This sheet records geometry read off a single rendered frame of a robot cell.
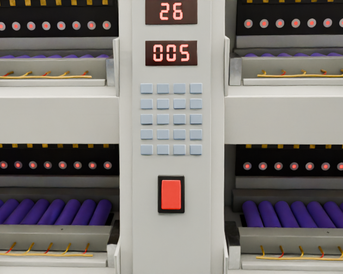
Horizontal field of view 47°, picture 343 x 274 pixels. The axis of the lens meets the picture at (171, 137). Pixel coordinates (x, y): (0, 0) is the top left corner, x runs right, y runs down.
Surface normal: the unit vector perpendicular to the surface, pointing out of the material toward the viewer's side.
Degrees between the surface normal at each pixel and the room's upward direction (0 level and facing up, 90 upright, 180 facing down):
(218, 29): 90
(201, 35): 90
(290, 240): 106
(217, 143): 90
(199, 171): 90
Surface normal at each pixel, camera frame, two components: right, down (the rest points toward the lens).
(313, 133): -0.04, 0.31
